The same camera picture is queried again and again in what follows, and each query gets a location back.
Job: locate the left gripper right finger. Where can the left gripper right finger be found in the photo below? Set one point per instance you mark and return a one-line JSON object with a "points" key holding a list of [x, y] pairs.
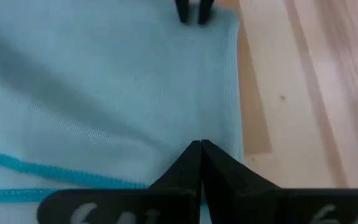
{"points": [[244, 205]]}

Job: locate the light blue teal-edged towel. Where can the light blue teal-edged towel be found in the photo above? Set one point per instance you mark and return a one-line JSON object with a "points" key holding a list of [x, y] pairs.
{"points": [[104, 93]]}

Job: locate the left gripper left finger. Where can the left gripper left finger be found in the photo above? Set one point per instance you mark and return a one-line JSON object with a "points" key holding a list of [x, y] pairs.
{"points": [[172, 205]]}

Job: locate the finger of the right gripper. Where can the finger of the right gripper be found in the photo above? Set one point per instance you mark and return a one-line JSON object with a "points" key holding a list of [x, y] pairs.
{"points": [[205, 11], [183, 11]]}

